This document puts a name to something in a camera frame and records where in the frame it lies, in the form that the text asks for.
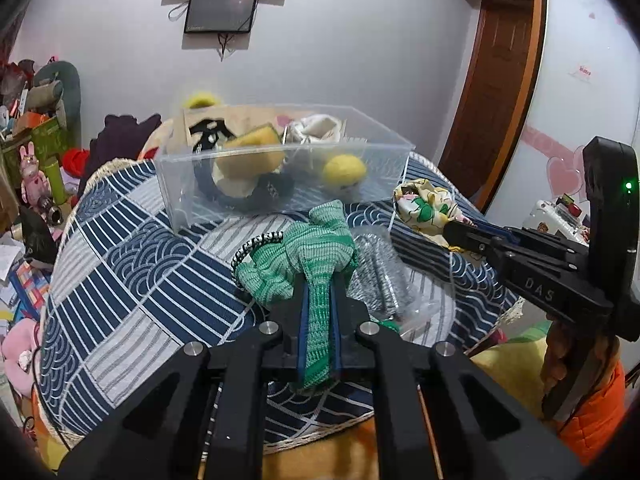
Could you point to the green knitted cloth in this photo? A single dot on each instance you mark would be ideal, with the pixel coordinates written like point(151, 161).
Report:
point(310, 255)

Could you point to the small green item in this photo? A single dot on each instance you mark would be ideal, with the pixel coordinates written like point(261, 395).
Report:
point(386, 325)

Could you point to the person's right hand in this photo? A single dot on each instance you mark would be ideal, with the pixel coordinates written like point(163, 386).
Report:
point(556, 360)

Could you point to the green cardboard box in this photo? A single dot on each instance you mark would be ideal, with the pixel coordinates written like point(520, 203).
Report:
point(35, 137)

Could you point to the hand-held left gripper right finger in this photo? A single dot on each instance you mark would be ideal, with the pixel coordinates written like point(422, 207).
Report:
point(338, 332)

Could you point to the white toy vehicle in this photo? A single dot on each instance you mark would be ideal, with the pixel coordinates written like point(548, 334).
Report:
point(552, 220)

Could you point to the dark blue headband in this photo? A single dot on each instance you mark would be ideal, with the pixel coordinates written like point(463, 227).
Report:
point(250, 195)

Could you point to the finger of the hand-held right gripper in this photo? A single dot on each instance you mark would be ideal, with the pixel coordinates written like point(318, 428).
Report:
point(472, 240)
point(500, 231)

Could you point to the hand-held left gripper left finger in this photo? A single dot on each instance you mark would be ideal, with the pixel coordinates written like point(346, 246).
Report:
point(302, 332)

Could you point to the white fabric pouch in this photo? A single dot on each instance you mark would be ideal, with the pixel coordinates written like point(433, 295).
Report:
point(315, 130)

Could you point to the clear plastic storage box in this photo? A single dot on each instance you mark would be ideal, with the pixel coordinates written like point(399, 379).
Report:
point(240, 170)

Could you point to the beige bag with black print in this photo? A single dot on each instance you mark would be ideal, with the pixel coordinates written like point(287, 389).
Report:
point(207, 127)

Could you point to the pink rabbit toy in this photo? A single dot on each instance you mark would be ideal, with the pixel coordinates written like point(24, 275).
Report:
point(32, 172)

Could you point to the yellow plush toy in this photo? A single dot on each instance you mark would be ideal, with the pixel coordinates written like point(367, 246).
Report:
point(252, 152)

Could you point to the floral fabric scrunchie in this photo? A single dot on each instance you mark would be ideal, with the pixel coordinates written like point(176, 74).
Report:
point(425, 207)

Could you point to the yellow pompom ball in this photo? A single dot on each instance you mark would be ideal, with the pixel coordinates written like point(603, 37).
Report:
point(343, 169)

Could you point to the blue patchwork tablecloth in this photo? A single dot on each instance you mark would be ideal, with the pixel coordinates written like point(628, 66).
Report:
point(135, 270)

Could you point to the orange sleeved forearm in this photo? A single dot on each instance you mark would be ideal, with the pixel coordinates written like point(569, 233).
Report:
point(600, 410)

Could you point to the fuzzy yellow pompom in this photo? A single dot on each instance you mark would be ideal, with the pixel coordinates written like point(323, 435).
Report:
point(199, 99)

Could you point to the red cloth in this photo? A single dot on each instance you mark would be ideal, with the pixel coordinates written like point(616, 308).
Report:
point(76, 160)

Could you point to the yellow-green blanket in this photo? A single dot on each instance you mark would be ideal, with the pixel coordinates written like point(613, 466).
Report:
point(510, 365)

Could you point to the brown wooden door frame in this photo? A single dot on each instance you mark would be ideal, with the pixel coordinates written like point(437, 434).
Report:
point(492, 80)

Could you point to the grey-green cushion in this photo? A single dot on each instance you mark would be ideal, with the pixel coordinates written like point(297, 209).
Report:
point(60, 90)

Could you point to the white door with stickers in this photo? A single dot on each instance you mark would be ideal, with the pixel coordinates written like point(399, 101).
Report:
point(575, 85)

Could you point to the purple cloth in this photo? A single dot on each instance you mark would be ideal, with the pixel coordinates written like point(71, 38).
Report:
point(122, 140)

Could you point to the small black wall monitor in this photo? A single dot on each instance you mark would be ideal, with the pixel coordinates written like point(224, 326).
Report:
point(221, 10)

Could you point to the green cylinder bottle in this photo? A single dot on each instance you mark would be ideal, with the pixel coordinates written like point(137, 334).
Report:
point(54, 180)

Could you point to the clear plastic bag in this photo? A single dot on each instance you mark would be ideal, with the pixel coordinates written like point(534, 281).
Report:
point(385, 280)

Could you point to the pink plush toy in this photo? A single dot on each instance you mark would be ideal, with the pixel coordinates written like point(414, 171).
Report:
point(17, 355)

